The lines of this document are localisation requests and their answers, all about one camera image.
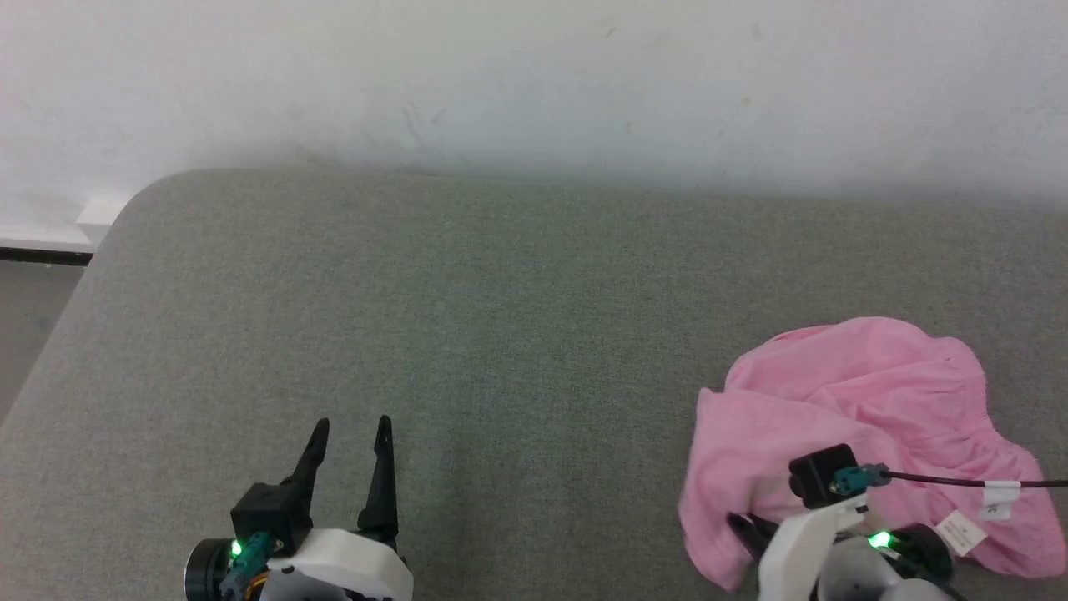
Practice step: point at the white printed label tag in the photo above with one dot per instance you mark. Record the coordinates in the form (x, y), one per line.
(960, 532)

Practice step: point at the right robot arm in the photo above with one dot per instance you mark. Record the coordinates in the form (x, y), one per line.
(893, 572)

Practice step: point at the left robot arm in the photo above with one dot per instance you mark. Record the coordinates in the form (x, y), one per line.
(209, 572)

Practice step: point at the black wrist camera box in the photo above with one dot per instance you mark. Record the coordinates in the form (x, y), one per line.
(822, 476)
(269, 511)

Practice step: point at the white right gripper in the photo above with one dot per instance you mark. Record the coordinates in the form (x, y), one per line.
(805, 547)

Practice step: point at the grey-green fabric sofa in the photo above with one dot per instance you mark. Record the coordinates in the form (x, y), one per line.
(467, 334)

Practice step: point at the white wall baseboard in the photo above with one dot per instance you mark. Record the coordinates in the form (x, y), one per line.
(58, 227)

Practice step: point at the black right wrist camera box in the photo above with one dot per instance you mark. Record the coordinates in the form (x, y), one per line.
(822, 476)

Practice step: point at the pink garment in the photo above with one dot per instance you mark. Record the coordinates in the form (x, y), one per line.
(859, 384)

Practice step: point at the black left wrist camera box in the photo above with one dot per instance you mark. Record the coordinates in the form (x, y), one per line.
(269, 511)

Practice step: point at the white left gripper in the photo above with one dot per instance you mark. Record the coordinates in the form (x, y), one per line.
(346, 563)

